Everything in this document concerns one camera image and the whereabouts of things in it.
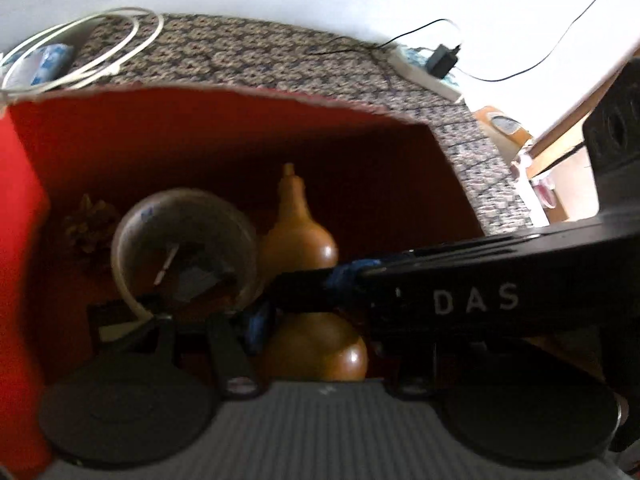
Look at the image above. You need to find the coiled white cable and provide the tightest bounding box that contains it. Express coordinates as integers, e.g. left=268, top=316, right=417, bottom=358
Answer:
left=0, top=7, right=166, bottom=95

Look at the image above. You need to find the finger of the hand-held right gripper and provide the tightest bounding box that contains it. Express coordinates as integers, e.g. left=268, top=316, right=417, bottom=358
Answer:
left=272, top=250, right=416, bottom=313

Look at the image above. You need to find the black power adapter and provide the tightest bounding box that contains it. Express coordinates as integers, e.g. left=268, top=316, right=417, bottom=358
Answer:
left=425, top=44, right=459, bottom=80

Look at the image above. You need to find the clear glass bowl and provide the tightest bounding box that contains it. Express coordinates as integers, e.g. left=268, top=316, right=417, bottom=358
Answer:
left=111, top=188, right=266, bottom=322

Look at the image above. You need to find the brown calabash gourd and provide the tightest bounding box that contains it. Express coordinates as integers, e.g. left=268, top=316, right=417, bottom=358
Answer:
left=257, top=162, right=369, bottom=382

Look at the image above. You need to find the dried pine cone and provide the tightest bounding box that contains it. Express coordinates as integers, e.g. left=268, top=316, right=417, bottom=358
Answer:
left=62, top=194, right=122, bottom=257

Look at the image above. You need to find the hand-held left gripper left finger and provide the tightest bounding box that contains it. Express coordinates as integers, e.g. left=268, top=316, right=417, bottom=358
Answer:
left=97, top=305, right=275, bottom=401

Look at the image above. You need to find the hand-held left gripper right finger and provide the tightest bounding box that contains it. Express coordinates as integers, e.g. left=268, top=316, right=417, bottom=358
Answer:
left=382, top=340, right=440, bottom=399

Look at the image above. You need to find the blue and white packet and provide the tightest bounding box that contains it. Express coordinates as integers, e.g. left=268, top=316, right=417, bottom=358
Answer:
left=10, top=42, right=77, bottom=87

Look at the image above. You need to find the white power strip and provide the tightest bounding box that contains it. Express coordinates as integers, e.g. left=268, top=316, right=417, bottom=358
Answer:
left=387, top=45, right=463, bottom=105

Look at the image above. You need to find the patterned woven table cloth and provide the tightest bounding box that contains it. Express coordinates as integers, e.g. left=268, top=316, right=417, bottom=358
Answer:
left=75, top=12, right=546, bottom=237

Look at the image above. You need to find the thin black cable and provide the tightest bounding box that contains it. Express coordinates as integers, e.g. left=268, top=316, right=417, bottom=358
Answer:
left=307, top=0, right=632, bottom=83

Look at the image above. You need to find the white board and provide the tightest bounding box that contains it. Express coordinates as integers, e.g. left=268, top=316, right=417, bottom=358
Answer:
left=530, top=35, right=640, bottom=161

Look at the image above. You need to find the red box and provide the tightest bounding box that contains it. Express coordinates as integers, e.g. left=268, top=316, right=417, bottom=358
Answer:
left=0, top=85, right=486, bottom=476

